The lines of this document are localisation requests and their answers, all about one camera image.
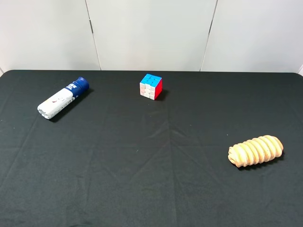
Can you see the spiral bread roll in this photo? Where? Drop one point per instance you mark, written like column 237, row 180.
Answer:
column 255, row 151

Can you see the Rubik's cube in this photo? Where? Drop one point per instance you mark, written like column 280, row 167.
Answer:
column 151, row 86

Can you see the black tablecloth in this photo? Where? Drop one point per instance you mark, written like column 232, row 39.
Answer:
column 113, row 158

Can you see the white blue cylindrical bottle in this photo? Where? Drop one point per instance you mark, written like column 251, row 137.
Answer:
column 57, row 102

